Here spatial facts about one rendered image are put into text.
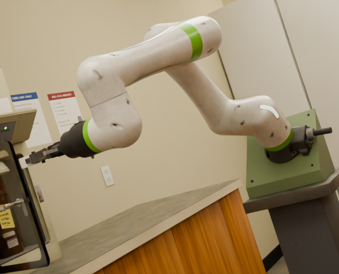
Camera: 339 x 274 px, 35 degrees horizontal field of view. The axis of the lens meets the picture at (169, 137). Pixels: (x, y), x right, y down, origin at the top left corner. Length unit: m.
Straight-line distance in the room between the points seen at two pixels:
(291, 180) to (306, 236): 0.20
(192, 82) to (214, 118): 0.18
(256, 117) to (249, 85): 2.80
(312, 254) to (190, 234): 0.60
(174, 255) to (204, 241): 0.25
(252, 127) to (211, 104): 0.16
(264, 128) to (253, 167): 0.24
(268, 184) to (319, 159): 0.20
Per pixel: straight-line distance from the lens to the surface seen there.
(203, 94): 1.82
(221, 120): 1.89
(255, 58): 4.56
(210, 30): 1.57
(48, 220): 2.11
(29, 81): 2.86
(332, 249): 1.95
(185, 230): 2.32
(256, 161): 2.02
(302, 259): 1.99
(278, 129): 1.86
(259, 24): 4.55
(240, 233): 2.72
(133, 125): 1.28
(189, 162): 3.79
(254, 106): 1.83
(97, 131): 1.31
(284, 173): 1.94
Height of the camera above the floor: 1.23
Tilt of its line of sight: 1 degrees up
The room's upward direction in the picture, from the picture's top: 18 degrees counter-clockwise
